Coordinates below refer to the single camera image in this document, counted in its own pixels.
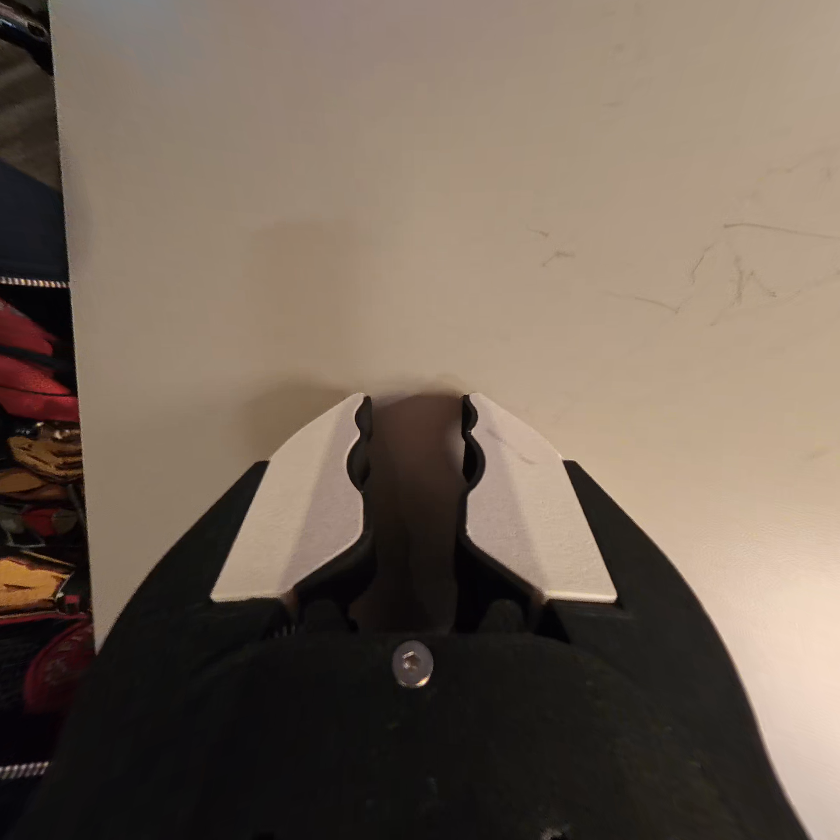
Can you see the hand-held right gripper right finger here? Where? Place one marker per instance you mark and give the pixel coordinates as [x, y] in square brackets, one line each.
[538, 519]

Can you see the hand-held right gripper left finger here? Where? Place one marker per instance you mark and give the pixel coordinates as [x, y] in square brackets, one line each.
[289, 525]

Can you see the dark zip jacket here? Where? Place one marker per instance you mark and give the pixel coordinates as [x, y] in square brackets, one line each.
[26, 217]

